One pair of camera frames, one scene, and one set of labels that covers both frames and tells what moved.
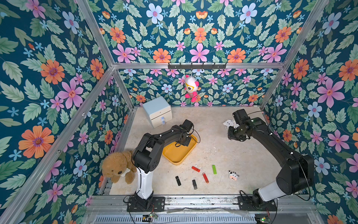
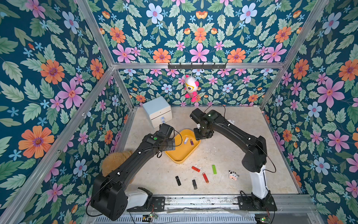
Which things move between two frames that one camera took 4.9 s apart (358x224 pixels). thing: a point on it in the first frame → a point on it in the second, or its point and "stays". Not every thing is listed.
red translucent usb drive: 205,178 stays
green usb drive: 215,171 stays
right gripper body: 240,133 → 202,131
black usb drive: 195,184 stays
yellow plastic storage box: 178,155 stays
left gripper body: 186,140 → 168,143
